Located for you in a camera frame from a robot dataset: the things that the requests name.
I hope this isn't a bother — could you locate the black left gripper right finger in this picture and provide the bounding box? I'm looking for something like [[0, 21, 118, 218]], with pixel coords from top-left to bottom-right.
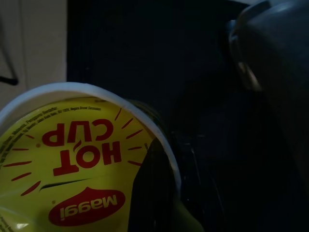
[[171, 131, 228, 232]]

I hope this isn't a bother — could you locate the yellow instant noodle cup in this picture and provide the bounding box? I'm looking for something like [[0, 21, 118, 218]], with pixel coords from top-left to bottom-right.
[[0, 82, 206, 232]]

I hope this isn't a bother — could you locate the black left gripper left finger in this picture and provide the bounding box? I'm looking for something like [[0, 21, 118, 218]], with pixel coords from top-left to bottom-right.
[[130, 141, 181, 232]]

